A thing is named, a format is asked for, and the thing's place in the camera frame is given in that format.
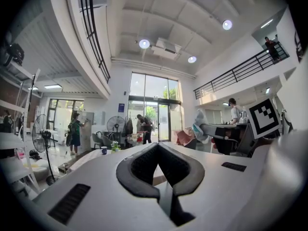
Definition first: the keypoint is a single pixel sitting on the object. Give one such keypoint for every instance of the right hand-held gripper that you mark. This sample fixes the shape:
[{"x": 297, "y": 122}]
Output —
[{"x": 262, "y": 117}]

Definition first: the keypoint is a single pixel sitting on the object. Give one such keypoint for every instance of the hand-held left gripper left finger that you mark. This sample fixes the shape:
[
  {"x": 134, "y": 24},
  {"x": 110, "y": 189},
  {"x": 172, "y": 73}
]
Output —
[{"x": 125, "y": 174}]

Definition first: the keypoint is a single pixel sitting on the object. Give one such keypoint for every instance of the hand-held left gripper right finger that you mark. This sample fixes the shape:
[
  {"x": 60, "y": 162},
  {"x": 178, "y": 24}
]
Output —
[{"x": 196, "y": 174}]

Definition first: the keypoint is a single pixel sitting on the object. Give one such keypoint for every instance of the white-flowered potted plant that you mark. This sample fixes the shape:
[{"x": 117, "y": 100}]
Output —
[{"x": 115, "y": 146}]

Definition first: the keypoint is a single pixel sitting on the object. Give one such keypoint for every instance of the blue mug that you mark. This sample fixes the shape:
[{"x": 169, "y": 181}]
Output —
[{"x": 104, "y": 150}]

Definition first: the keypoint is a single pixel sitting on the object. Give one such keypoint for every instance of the grey armchair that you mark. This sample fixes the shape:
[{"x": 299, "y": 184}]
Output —
[
  {"x": 107, "y": 141},
  {"x": 97, "y": 139}
]

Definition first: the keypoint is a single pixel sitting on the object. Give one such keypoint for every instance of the metal shopping cart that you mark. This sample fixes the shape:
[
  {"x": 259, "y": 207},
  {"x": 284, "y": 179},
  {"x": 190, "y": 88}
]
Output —
[{"x": 137, "y": 138}]

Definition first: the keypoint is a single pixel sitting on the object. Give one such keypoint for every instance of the pink checked tablecloth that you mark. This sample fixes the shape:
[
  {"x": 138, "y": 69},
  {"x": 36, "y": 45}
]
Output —
[{"x": 91, "y": 156}]

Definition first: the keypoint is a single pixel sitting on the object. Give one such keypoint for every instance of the pink cloth on rack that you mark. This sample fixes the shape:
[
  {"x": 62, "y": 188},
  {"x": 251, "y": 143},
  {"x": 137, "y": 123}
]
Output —
[{"x": 183, "y": 136}]

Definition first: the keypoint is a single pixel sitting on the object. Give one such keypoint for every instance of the black balcony railing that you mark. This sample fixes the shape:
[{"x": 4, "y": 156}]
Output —
[
  {"x": 92, "y": 32},
  {"x": 240, "y": 70}
]

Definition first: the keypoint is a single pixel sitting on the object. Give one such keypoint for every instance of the wooden floor board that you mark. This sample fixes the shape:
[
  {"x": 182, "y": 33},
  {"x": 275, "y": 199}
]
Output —
[{"x": 68, "y": 165}]

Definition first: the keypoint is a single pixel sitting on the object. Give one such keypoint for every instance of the white locker cabinet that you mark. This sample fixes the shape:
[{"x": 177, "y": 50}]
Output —
[{"x": 87, "y": 129}]

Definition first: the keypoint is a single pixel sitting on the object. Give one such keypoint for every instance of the glass entrance door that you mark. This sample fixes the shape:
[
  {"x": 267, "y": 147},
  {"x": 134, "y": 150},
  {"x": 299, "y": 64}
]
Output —
[{"x": 154, "y": 105}]

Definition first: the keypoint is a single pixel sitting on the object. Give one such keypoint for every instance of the round ceiling light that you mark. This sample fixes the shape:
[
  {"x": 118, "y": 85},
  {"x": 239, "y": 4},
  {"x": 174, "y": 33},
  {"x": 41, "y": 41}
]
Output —
[
  {"x": 144, "y": 43},
  {"x": 192, "y": 59},
  {"x": 227, "y": 24}
]

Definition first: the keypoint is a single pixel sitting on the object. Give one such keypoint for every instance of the black standing fan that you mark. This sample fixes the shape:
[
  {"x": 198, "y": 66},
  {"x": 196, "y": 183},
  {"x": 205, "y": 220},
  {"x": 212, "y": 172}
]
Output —
[{"x": 39, "y": 133}]

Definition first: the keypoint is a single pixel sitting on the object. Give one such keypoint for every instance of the flat ceiling panel light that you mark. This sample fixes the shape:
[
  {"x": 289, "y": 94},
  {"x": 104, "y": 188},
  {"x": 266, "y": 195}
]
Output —
[{"x": 53, "y": 86}]

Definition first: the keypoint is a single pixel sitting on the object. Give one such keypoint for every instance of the ceiling air conditioner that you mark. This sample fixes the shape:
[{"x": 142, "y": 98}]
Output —
[{"x": 166, "y": 48}]

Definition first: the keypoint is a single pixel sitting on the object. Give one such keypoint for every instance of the white metal shelf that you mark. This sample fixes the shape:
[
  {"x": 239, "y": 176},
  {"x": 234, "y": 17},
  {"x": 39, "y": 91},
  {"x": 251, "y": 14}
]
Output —
[{"x": 22, "y": 109}]

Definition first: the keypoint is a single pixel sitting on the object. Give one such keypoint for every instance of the black bag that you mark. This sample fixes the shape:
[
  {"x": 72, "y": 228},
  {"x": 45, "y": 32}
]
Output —
[{"x": 15, "y": 53}]

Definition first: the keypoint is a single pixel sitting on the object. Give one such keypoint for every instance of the black pedestal fan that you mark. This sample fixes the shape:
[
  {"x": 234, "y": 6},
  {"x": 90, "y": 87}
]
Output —
[{"x": 116, "y": 125}]

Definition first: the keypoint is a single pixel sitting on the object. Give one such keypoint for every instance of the blue wall poster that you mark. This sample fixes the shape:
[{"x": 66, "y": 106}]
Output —
[{"x": 121, "y": 107}]

